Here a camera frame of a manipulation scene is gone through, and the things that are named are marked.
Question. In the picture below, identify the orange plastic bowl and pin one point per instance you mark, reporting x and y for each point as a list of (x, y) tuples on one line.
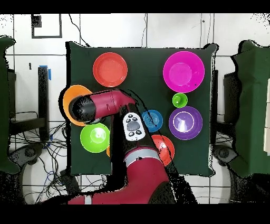
[(68, 101)]

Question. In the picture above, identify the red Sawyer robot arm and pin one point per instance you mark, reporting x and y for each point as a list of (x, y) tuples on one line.
[(105, 103)]

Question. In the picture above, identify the black computer tower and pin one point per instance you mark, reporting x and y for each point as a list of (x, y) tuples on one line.
[(232, 95)]

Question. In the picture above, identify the blue plastic bowl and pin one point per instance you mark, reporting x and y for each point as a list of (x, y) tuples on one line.
[(157, 120)]

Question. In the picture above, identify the dark green table cloth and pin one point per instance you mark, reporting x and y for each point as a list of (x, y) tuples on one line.
[(147, 80)]

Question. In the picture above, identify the green plastic cup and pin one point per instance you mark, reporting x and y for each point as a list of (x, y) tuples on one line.
[(179, 100)]

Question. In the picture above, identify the orange plastic cup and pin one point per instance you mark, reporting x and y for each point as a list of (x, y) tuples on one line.
[(108, 151)]

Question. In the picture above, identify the green plastic bowl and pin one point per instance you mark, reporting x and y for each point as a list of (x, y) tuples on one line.
[(95, 137)]

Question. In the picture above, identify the red plastic bowl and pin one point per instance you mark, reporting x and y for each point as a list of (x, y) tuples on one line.
[(166, 148), (110, 69)]

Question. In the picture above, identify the purple plastic bowl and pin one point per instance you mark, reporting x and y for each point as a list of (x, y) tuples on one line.
[(185, 122)]

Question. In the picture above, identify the pink plastic bowl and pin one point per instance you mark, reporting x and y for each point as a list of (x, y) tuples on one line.
[(183, 71)]

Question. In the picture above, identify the black metal stand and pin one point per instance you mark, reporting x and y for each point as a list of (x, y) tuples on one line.
[(43, 95)]

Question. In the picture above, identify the blue tape strip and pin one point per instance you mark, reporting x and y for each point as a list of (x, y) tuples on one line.
[(49, 74)]

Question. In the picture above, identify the black power adapter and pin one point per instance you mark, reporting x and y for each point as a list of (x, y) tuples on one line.
[(70, 183)]

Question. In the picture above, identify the black rounded floor machine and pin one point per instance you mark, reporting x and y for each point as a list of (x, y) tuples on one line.
[(223, 153), (29, 152)]

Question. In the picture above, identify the small black floor object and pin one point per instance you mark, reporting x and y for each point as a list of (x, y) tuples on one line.
[(30, 66)]

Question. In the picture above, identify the neighbouring green cloth table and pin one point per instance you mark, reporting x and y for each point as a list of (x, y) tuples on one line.
[(253, 105), (4, 105)]

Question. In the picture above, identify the white paper sheet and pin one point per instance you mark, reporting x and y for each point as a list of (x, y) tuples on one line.
[(267, 116)]

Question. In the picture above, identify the black square floor frame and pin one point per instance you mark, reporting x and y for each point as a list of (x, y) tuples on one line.
[(46, 37)]

